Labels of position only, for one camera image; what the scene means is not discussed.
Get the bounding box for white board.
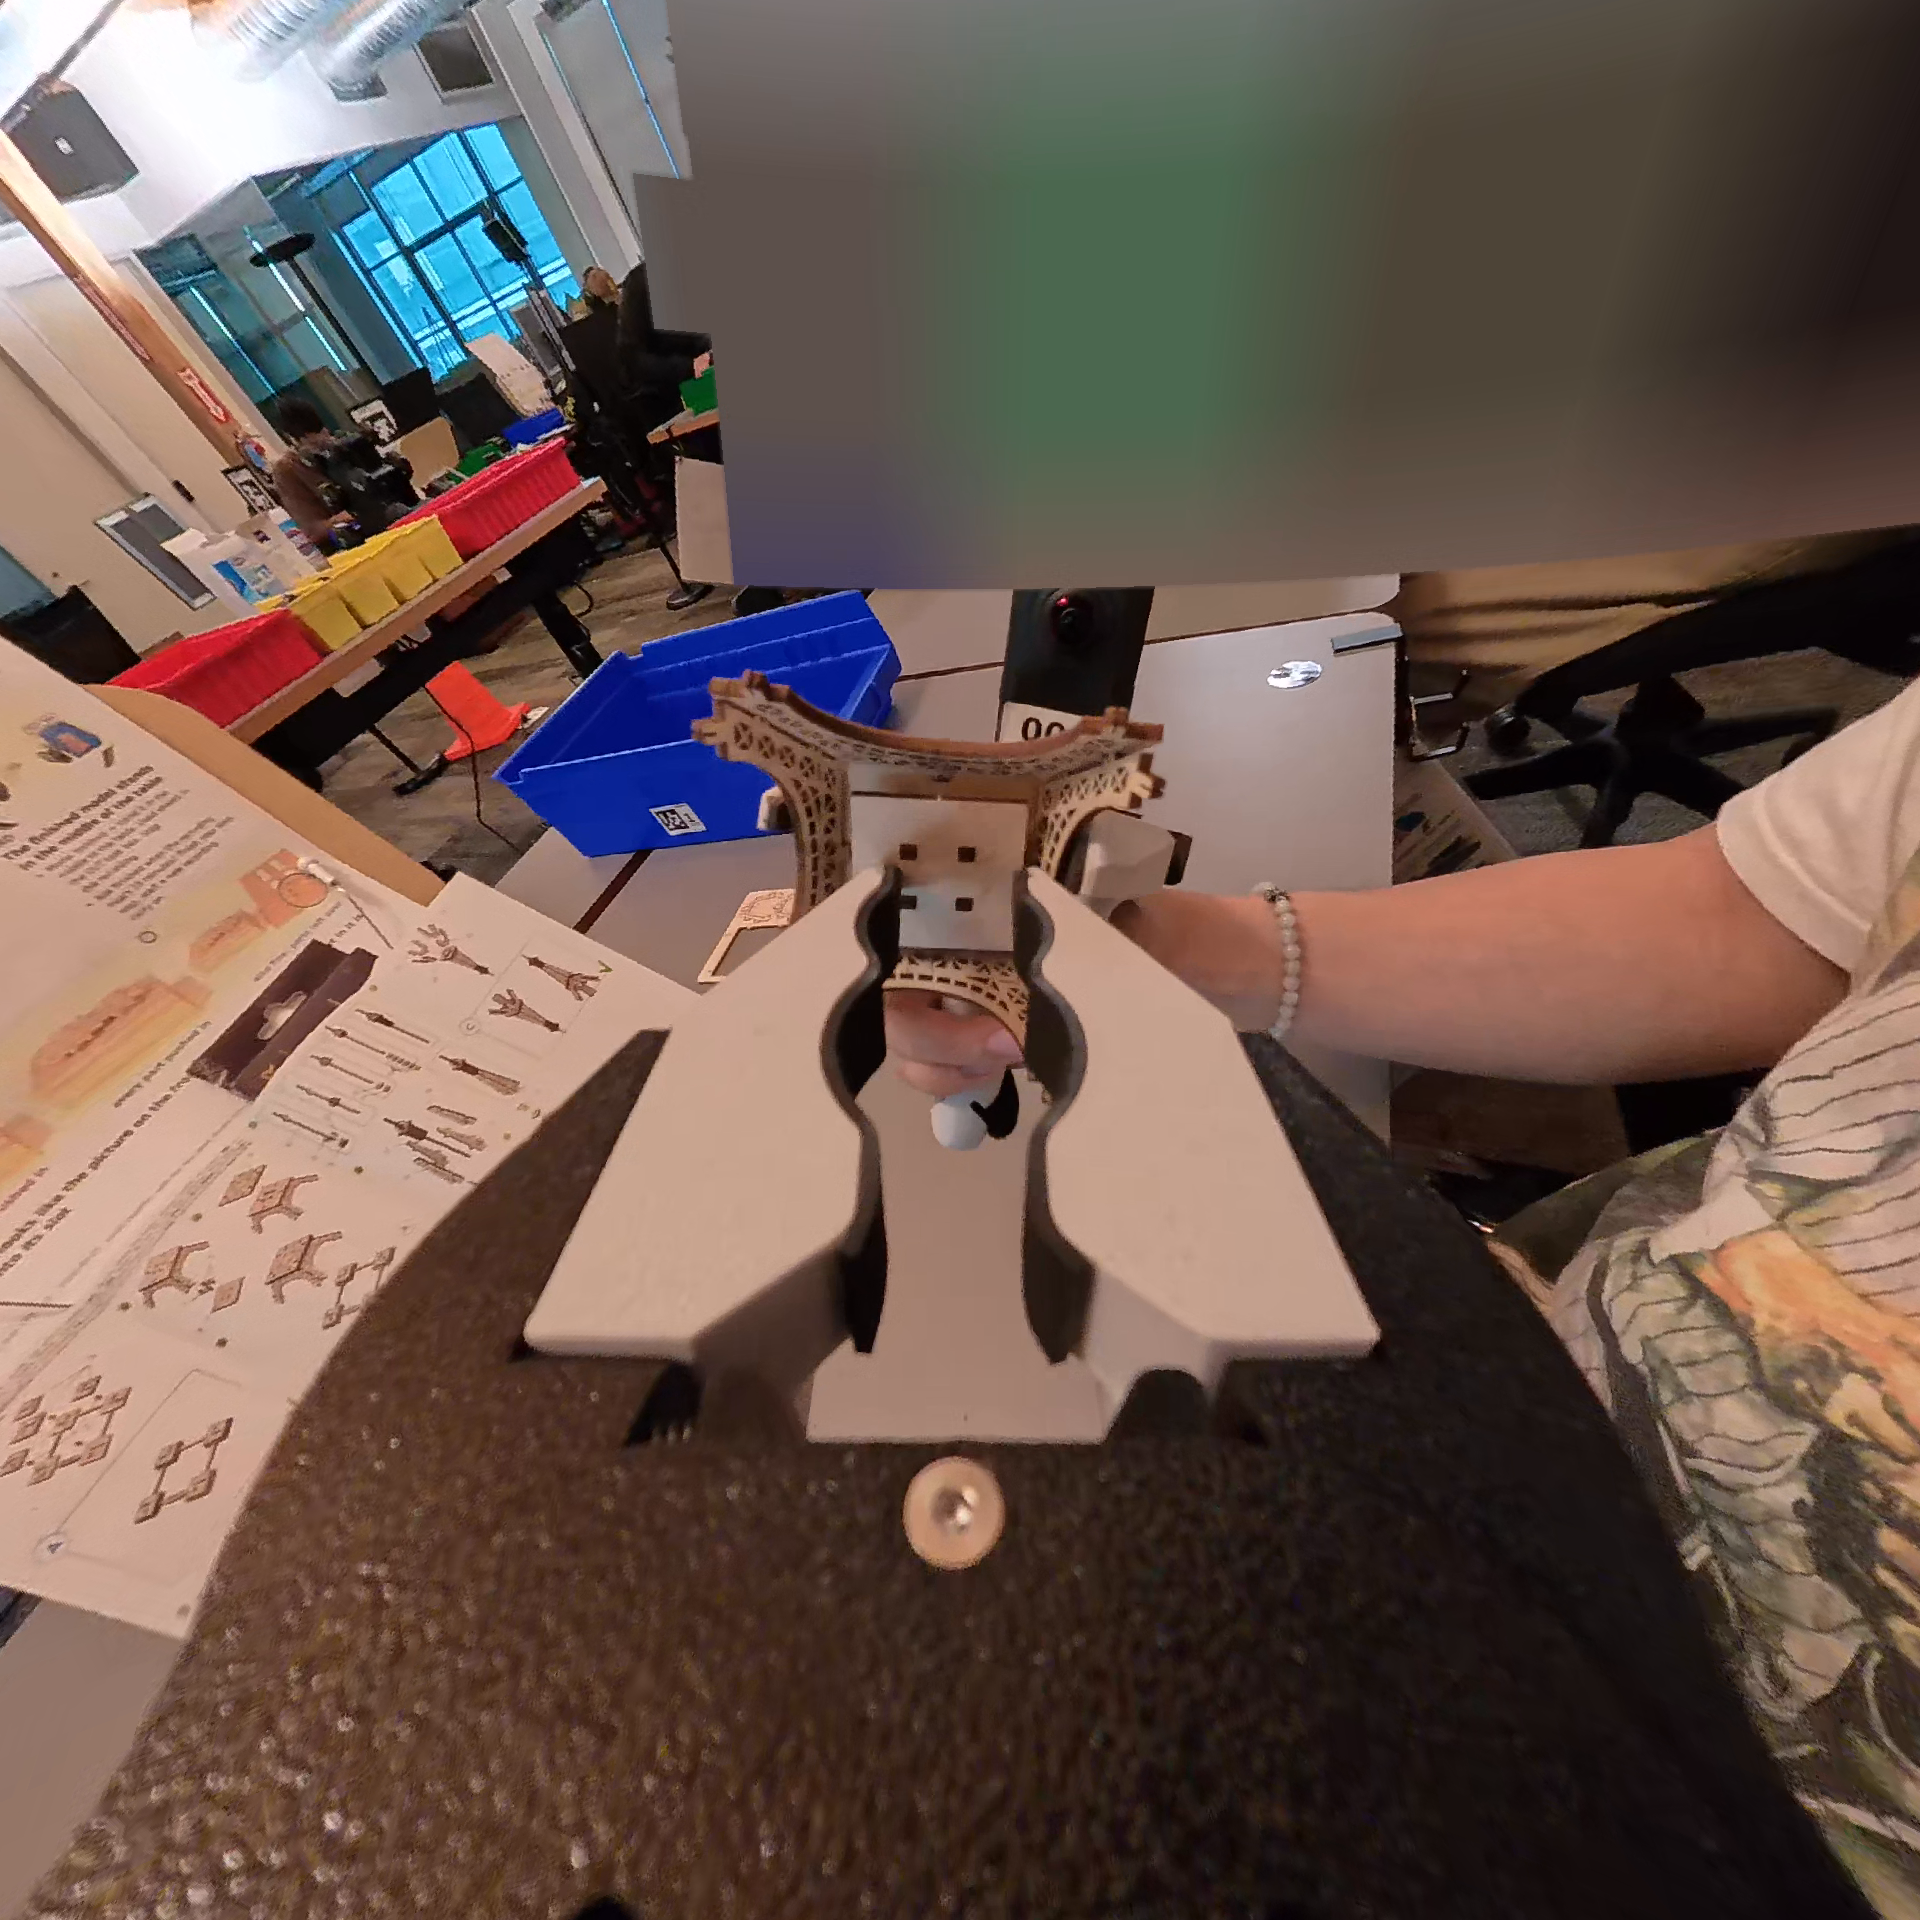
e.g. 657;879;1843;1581
674;450;739;589

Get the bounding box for printed white t-shirt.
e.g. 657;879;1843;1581
1484;659;1920;1891

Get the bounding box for printed cardboard box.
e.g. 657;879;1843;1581
1393;750;1518;888

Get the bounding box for black office chair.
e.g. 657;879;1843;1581
1462;570;1920;857

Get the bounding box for white bead bracelet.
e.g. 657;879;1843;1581
1252;881;1308;1044

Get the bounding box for orange traffic cone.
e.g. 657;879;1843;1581
424;659;531;763

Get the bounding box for light grey table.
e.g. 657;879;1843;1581
866;573;1400;679

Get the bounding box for row of yellow plastic bins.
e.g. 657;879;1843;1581
284;513;464;650

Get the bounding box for colour printed instruction sheet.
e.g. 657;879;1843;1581
0;635;408;1309

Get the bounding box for wooden lattice tower model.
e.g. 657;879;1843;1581
690;674;1170;1052

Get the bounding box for person's right hand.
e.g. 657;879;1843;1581
889;893;1279;1097

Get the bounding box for large window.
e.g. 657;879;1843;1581
142;120;580;399

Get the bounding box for wooden puzzle frame sheet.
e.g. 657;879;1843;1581
697;884;798;991

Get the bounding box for white line-drawing instruction sheet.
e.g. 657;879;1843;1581
0;874;709;1637

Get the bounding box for silver ceiling ducts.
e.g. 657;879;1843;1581
187;0;498;91

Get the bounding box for blue plastic bin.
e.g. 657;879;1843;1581
495;588;902;859

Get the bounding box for wooden side table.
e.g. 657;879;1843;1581
225;476;610;797

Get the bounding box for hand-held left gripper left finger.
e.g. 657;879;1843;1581
525;865;900;1441

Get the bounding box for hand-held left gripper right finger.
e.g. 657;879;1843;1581
1021;865;1380;1441

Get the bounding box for black loudspeaker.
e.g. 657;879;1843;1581
6;82;140;198

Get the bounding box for grey desk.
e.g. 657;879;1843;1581
0;605;1404;1900

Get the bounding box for person's right forearm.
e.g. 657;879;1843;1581
1267;816;1855;1090

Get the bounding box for long red plastic bin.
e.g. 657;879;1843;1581
397;437;585;560

